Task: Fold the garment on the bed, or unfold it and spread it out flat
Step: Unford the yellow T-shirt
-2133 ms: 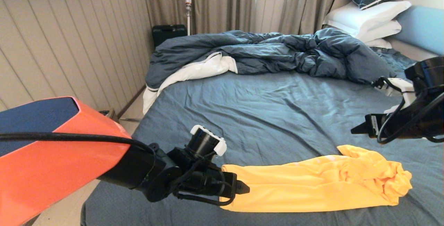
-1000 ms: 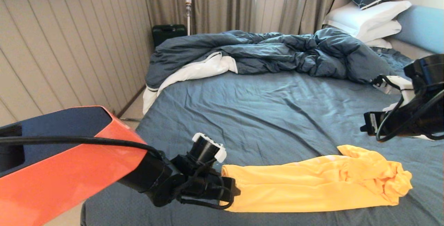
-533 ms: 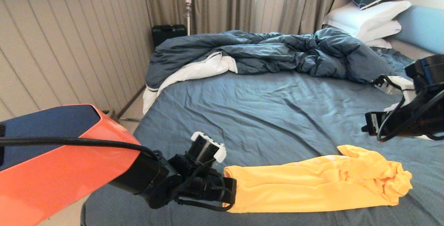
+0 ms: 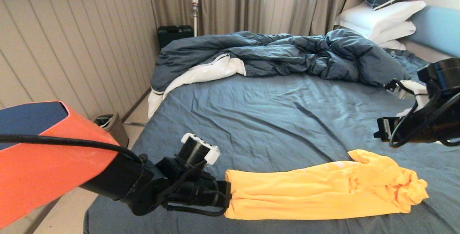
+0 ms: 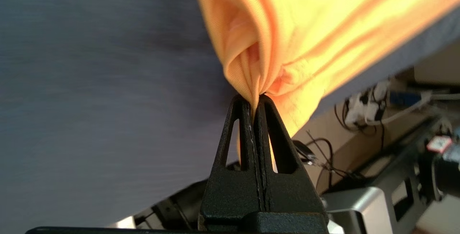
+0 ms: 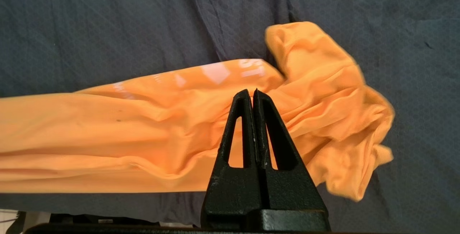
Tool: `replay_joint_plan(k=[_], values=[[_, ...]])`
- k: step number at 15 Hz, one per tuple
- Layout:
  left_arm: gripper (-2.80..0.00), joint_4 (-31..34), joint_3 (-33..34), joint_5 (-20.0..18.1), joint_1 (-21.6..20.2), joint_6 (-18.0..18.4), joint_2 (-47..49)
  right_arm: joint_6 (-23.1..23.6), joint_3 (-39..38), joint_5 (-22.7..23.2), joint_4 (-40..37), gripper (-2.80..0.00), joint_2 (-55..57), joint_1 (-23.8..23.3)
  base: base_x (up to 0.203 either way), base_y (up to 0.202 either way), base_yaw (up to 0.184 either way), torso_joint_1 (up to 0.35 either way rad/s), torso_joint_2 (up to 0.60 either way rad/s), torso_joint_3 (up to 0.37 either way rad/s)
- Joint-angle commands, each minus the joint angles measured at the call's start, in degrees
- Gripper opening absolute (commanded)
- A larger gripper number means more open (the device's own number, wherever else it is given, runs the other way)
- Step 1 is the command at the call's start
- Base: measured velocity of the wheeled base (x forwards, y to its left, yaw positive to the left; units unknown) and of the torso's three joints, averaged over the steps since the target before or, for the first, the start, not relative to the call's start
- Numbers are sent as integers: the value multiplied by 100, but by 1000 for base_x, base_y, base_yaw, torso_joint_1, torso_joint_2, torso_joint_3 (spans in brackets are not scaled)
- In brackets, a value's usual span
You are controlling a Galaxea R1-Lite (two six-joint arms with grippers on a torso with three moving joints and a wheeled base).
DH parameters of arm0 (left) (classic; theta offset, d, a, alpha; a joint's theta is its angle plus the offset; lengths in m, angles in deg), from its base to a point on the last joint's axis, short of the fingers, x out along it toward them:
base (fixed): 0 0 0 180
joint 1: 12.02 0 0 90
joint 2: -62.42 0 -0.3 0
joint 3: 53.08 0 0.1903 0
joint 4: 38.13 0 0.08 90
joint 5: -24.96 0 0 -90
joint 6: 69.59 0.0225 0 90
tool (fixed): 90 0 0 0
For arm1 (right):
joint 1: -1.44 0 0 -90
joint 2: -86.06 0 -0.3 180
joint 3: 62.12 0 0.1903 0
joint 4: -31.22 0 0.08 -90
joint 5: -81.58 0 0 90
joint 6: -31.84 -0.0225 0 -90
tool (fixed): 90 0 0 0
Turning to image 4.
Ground yellow t-shirt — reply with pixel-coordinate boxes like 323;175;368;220
225;150;429;220

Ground beige bed headboard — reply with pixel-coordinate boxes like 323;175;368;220
341;0;460;64

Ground small white pillow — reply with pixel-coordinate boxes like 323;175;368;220
377;40;407;51

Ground blue headboard pad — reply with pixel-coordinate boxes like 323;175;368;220
408;6;460;58

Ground medium white pillow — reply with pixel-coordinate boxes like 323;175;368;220
368;21;417;45

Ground beige trash bin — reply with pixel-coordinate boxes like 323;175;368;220
94;113;129;148

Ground dark blue bed sheet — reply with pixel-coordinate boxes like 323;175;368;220
83;48;460;234

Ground dark trash bag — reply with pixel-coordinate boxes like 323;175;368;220
95;115;114;127

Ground large white pillow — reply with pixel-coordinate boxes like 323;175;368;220
335;1;427;40

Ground white duvet lining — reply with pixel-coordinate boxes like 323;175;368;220
148;54;247;118

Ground black suitcase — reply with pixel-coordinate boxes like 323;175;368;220
157;25;194;50

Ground crumpled dark blue duvet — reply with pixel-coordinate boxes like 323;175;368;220
151;30;410;93

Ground narrow beige curtain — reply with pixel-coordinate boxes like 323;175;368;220
288;0;380;37

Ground wide beige curtain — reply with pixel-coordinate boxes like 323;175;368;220
147;0;266;36

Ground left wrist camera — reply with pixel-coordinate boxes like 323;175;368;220
181;133;220;165

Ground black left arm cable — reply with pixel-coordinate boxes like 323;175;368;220
0;134;144;164

